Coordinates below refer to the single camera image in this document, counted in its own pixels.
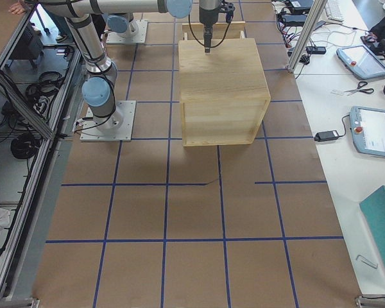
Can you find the black electronic box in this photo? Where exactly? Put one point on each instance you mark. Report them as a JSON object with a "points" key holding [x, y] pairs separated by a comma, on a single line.
{"points": [[300, 4]]}

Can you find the small black box device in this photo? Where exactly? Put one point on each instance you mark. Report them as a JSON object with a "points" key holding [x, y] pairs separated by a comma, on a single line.
{"points": [[315, 50]]}

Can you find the wooden drawer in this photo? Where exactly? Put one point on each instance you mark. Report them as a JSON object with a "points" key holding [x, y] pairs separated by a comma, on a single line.
{"points": [[235, 30]]}

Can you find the blue teach pendant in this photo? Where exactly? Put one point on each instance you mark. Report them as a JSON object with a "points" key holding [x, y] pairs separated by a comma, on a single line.
{"points": [[368, 130], [362, 62]]}

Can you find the metal allen key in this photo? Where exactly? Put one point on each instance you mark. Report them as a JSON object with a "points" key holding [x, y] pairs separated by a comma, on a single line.
{"points": [[366, 261]]}

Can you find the lower blue teach pendant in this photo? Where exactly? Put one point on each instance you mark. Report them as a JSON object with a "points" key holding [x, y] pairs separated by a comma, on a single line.
{"points": [[368, 130]]}

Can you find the light wooden drawer cabinet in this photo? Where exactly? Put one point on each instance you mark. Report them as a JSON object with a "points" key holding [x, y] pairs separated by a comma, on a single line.
{"points": [[223, 94]]}

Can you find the black handled scissors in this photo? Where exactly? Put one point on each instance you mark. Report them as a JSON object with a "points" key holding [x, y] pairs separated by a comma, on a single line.
{"points": [[361, 87]]}

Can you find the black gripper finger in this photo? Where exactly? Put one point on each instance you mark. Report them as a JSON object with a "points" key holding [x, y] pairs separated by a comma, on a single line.
{"points": [[207, 38]]}

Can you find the aluminium side frame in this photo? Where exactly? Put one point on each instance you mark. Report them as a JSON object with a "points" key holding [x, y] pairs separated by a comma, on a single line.
{"points": [[18, 178]]}

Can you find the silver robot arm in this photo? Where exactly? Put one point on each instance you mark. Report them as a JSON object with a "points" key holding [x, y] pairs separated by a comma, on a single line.
{"points": [[178, 9], [98, 90]]}

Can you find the black power adapter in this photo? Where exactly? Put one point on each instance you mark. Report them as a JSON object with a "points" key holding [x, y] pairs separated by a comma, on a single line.
{"points": [[324, 136]]}

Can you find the upper blue teach pendant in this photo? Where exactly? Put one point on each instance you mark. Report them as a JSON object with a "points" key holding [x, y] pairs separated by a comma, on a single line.
{"points": [[362, 62]]}

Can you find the aluminium frame post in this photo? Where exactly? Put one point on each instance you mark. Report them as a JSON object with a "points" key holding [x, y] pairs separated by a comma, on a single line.
{"points": [[311, 20]]}

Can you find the white keyboard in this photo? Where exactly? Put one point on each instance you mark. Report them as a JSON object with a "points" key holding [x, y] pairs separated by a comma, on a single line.
{"points": [[332, 11]]}

